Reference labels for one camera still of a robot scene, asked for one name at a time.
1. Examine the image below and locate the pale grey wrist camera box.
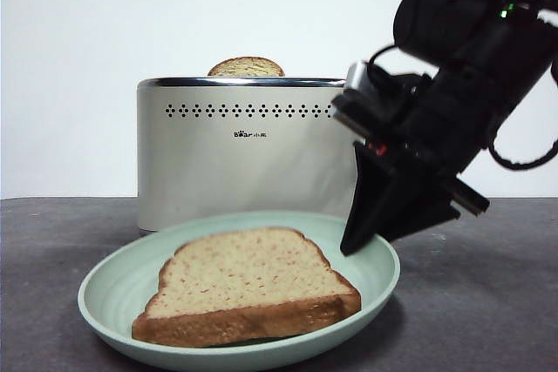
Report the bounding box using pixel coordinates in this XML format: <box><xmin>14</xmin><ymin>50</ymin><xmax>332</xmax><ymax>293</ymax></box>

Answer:
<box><xmin>343</xmin><ymin>59</ymin><xmax>381</xmax><ymax>101</ymax></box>

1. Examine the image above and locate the black camera cable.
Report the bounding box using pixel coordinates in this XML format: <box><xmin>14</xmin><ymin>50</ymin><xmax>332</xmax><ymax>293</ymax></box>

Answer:
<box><xmin>368</xmin><ymin>43</ymin><xmax>437</xmax><ymax>82</ymax></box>

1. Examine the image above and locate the cream two-slot toaster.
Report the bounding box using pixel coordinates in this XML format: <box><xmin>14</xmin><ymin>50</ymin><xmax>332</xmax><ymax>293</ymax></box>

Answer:
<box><xmin>136</xmin><ymin>77</ymin><xmax>364</xmax><ymax>234</ymax></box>

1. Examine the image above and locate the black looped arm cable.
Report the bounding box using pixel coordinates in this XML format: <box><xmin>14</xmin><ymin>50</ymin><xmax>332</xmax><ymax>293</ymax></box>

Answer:
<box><xmin>486</xmin><ymin>125</ymin><xmax>558</xmax><ymax>172</ymax></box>

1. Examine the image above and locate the small toasted bread slice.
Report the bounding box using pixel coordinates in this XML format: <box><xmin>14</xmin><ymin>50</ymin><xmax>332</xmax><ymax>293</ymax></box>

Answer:
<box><xmin>207</xmin><ymin>57</ymin><xmax>286</xmax><ymax>78</ymax></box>

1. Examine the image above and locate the large toasted bread slice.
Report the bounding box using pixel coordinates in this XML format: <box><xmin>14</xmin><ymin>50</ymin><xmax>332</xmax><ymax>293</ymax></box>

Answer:
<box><xmin>131</xmin><ymin>227</ymin><xmax>363</xmax><ymax>348</ymax></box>

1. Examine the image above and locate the pale green round plate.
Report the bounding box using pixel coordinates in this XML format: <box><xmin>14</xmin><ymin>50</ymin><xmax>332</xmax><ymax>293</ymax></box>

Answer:
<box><xmin>77</xmin><ymin>209</ymin><xmax>401</xmax><ymax>372</ymax></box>

